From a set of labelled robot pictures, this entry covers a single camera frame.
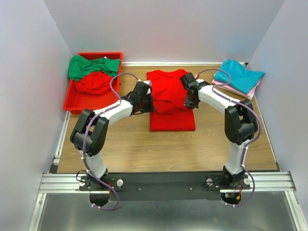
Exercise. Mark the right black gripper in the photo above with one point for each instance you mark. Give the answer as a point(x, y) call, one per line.
point(190, 98)

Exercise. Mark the green t shirt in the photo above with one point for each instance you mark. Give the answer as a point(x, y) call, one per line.
point(79, 67)

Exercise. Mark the aluminium frame rail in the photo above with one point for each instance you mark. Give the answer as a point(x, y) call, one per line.
point(61, 206)

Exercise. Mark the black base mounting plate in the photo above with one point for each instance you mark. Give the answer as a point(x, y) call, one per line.
point(164, 186)

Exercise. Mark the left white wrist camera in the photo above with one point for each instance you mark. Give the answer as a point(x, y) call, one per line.
point(148, 82)

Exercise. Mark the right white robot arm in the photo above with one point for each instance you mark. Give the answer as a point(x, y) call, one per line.
point(240, 124)

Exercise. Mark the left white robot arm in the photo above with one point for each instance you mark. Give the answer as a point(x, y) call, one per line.
point(89, 133)

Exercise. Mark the folded white t shirt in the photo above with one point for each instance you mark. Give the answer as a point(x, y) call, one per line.
point(249, 95)

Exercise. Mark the folded pink t shirt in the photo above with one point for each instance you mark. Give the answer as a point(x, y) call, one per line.
point(244, 86)

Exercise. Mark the red t shirt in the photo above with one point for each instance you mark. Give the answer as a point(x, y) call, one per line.
point(168, 99)
point(95, 83)

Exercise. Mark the red plastic bin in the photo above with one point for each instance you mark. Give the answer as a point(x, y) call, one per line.
point(75, 102)

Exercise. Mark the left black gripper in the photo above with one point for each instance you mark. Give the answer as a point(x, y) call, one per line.
point(147, 103)

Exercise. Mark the folded teal t shirt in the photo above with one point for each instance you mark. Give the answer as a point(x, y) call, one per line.
point(236, 71)

